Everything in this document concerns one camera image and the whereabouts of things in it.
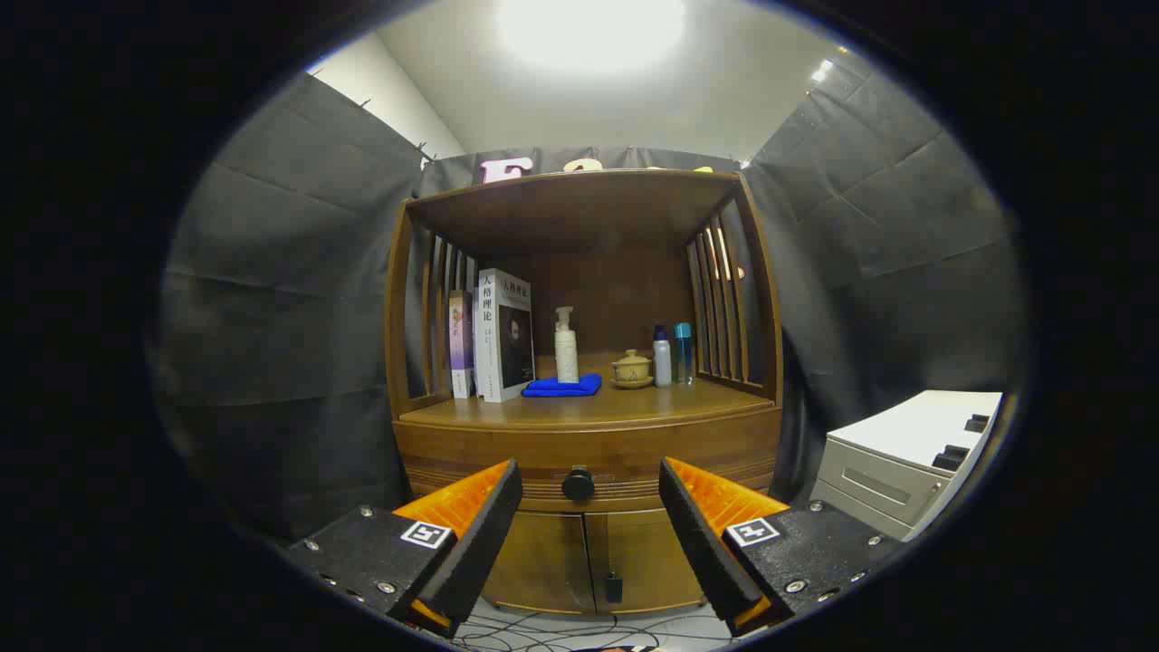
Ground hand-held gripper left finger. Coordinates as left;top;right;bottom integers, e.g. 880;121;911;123
288;457;524;639

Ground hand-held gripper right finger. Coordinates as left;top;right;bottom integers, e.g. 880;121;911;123
658;455;906;638

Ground brown wooden drawer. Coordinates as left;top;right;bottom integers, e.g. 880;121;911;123
394;407;782;513

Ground wooden cabinet door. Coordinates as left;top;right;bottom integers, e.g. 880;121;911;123
584;509;707;612
480;512;596;615

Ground wooden countertop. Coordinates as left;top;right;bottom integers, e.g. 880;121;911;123
398;353;781;428

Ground white metal drawer unit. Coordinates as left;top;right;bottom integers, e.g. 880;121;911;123
809;390;1004;542

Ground brown wooden cabinet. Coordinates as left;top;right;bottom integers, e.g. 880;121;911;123
385;168;785;617

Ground folded blue cloth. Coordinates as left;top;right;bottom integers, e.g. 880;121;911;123
522;373;603;398

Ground beige lidded teacup with saucer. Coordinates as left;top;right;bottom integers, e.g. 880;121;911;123
610;350;655;390

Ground thick white book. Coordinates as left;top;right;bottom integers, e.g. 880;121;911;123
474;268;535;404

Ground thin purple book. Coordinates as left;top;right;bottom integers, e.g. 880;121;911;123
448;290;477;399

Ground white pump bottle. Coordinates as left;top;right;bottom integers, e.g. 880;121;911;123
554;306;580;384

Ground black cables on floor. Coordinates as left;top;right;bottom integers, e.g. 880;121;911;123
453;611;734;652

